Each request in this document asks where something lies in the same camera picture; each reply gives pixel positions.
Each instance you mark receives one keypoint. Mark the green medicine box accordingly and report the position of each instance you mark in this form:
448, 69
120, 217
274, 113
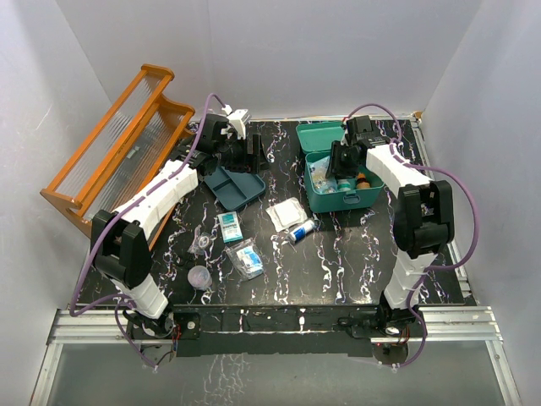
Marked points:
315, 140

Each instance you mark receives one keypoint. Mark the teal white wipe packet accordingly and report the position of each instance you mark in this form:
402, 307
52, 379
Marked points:
230, 227

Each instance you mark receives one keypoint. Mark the orange wooden shelf rack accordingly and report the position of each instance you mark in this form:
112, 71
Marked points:
123, 152

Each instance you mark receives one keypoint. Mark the white gauze packet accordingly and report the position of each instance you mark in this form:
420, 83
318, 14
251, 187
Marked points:
286, 214

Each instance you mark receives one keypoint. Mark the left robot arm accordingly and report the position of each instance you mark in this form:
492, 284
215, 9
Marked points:
120, 239

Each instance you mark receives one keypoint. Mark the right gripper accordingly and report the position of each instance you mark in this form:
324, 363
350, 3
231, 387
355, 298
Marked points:
336, 169

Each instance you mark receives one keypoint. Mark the brown medicine bottle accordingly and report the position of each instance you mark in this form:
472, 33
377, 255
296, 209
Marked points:
362, 182

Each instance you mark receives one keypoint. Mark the blue divided tray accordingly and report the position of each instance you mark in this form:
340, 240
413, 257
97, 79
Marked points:
235, 190

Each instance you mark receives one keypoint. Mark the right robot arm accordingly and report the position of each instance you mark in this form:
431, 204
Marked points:
423, 222

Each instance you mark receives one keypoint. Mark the white blue tube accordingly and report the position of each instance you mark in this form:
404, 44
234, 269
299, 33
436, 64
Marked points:
301, 231

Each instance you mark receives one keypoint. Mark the white green-label bottle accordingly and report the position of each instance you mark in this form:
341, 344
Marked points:
343, 185

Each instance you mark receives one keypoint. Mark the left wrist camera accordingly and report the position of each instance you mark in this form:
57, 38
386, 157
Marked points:
239, 119

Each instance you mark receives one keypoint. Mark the blue cotton swab bag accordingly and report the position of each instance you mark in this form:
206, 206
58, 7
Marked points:
318, 173

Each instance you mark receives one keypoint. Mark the small clear bag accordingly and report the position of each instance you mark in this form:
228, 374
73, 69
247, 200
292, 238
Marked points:
200, 243

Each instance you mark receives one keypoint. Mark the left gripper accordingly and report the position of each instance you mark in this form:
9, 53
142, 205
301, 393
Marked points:
257, 161

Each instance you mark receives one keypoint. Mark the clear bag blue bandages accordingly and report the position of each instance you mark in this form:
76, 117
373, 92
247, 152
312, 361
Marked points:
246, 259

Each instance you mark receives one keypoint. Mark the clear plastic cup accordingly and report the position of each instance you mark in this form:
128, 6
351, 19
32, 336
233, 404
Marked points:
199, 278

